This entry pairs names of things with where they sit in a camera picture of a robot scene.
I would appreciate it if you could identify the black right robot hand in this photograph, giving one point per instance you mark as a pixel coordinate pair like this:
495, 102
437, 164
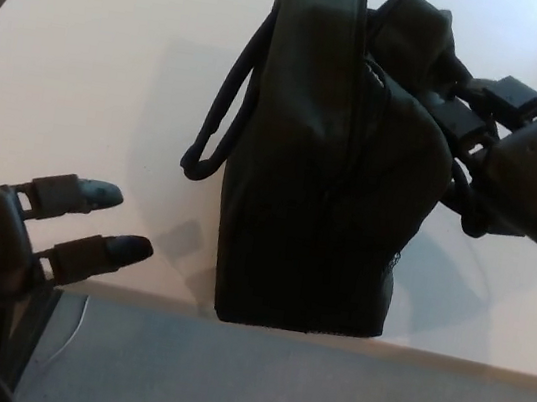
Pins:
529, 179

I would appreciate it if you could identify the black fabric lunch bag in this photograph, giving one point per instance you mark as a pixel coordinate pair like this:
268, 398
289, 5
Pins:
304, 166

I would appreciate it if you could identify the black metal desk leg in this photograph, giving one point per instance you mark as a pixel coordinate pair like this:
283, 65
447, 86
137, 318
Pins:
20, 341

